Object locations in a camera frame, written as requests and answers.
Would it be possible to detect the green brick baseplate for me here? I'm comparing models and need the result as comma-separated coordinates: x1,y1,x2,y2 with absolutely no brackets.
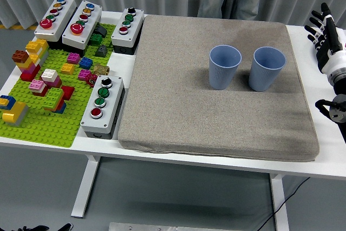
0,22,117,148

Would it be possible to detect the white and pink brick stack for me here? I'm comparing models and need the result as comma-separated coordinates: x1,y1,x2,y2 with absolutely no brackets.
41,68,63,88

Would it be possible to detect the grey sloped toy brick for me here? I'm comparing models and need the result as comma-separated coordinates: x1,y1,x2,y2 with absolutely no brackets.
94,24,108,37
95,44,109,58

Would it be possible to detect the brass valve with red handle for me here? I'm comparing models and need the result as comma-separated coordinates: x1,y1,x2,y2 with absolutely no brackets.
85,63,111,88

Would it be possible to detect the white table leg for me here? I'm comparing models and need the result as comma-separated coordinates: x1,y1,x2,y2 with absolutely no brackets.
70,154,101,219
269,173,290,231

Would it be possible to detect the blue yellow grey brick stack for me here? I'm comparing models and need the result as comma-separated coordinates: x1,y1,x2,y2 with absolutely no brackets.
0,95,30,127

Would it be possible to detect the blue ribbed cup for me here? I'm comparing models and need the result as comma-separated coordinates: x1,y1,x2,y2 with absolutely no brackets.
209,44,242,90
248,46,287,93

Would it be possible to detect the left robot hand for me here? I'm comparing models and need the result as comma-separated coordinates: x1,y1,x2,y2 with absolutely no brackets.
1,222,74,231

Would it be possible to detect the magenta toy brick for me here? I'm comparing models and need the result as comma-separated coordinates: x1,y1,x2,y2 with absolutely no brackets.
77,69,92,81
66,52,81,65

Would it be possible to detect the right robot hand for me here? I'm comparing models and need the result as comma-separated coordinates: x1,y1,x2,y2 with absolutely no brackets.
304,3,346,77

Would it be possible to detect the five-button control box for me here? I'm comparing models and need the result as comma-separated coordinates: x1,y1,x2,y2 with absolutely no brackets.
34,0,79,50
62,0,103,58

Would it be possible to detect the grey-brown mat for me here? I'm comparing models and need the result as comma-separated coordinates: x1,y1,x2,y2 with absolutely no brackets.
118,14,321,163

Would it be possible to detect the multicolour brick tower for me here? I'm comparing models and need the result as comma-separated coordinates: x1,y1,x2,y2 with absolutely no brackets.
11,38,50,82

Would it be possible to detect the four-button control box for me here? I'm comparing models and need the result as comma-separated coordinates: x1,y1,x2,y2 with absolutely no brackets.
110,7,145,55
80,75,127,140

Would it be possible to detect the green topped brick stack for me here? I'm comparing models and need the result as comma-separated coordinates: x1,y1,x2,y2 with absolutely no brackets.
42,87,67,115

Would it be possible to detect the red toy brick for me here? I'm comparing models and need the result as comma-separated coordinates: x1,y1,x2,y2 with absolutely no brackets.
61,85,76,101

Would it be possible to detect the pink and red brick stack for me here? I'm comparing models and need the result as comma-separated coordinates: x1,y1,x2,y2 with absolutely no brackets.
29,78,49,97

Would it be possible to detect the black floor cable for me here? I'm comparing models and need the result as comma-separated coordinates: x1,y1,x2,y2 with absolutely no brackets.
256,176,311,231

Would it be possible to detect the yellow toy brick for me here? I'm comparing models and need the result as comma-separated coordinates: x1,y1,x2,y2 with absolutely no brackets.
60,62,76,75

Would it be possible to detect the green toy brick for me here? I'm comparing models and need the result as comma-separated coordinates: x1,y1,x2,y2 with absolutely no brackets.
90,32,103,47

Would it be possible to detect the blue toy brick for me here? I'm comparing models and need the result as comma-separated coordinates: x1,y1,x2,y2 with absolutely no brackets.
79,56,94,70

